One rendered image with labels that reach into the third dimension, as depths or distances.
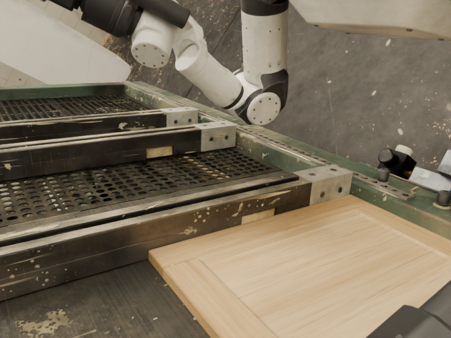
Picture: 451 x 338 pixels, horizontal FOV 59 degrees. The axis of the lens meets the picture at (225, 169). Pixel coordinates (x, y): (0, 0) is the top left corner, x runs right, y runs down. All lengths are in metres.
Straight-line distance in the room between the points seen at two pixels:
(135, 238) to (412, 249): 0.47
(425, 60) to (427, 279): 1.58
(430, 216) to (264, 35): 0.46
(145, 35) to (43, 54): 3.74
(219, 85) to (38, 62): 3.72
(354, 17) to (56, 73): 4.04
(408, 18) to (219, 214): 0.41
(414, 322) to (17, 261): 0.52
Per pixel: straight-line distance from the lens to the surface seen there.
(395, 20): 0.56
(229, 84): 0.81
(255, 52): 0.81
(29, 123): 1.26
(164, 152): 1.13
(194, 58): 0.77
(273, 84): 0.82
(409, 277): 0.69
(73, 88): 2.04
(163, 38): 0.71
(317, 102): 2.36
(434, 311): 0.20
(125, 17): 0.71
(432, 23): 0.58
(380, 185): 0.92
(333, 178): 0.87
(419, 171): 1.06
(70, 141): 1.05
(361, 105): 2.19
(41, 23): 4.37
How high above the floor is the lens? 1.67
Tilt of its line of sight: 39 degrees down
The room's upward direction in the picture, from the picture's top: 64 degrees counter-clockwise
